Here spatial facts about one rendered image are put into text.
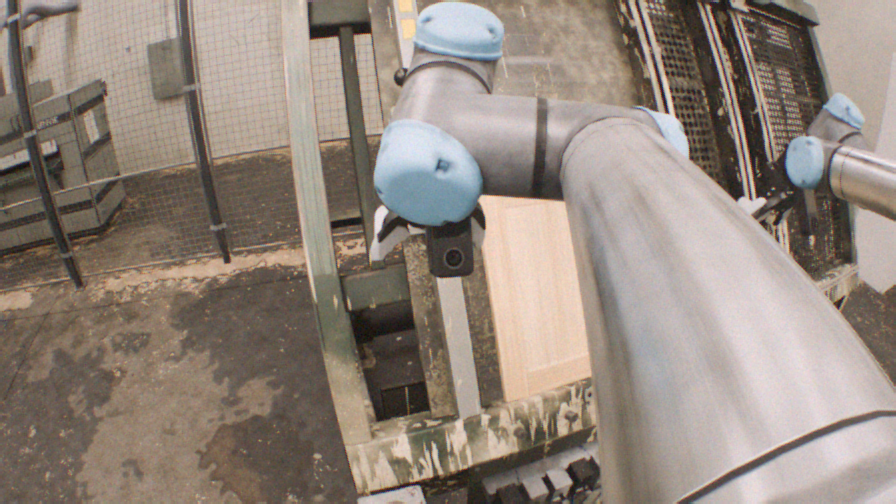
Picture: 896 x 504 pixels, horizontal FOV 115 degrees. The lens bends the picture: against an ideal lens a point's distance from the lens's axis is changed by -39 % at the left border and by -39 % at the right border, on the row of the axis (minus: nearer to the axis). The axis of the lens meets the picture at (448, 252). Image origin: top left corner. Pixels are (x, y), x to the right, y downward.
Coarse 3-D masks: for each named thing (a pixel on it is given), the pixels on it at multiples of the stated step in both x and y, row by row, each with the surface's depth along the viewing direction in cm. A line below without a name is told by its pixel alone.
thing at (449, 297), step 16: (400, 16) 90; (416, 16) 91; (400, 32) 90; (400, 48) 90; (400, 64) 93; (448, 288) 93; (448, 304) 93; (464, 304) 94; (448, 320) 93; (464, 320) 94; (448, 336) 93; (464, 336) 94; (448, 352) 93; (464, 352) 94; (448, 368) 95; (464, 368) 94; (464, 384) 94; (464, 400) 94; (464, 416) 94
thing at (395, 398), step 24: (336, 216) 200; (360, 216) 200; (384, 312) 155; (408, 312) 156; (840, 312) 155; (360, 336) 151; (360, 360) 124; (360, 384) 116; (384, 384) 111; (408, 384) 111; (384, 408) 113; (408, 408) 116; (432, 480) 139; (456, 480) 143
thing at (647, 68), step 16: (624, 0) 105; (640, 0) 105; (624, 16) 107; (640, 16) 106; (624, 32) 109; (640, 32) 104; (640, 48) 105; (656, 48) 106; (640, 64) 107; (656, 64) 106; (640, 80) 109; (656, 80) 105; (640, 96) 110; (656, 96) 105; (672, 112) 106
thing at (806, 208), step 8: (792, 184) 65; (800, 192) 64; (808, 192) 64; (800, 200) 64; (808, 200) 63; (800, 208) 64; (808, 208) 63; (800, 216) 65; (808, 216) 63; (816, 216) 64; (800, 224) 65; (808, 224) 63; (816, 224) 63; (800, 232) 65; (808, 232) 63; (816, 232) 63
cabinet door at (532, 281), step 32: (512, 224) 99; (544, 224) 101; (512, 256) 99; (544, 256) 101; (512, 288) 99; (544, 288) 101; (576, 288) 104; (512, 320) 99; (544, 320) 101; (576, 320) 104; (512, 352) 99; (544, 352) 101; (576, 352) 104; (512, 384) 99; (544, 384) 101
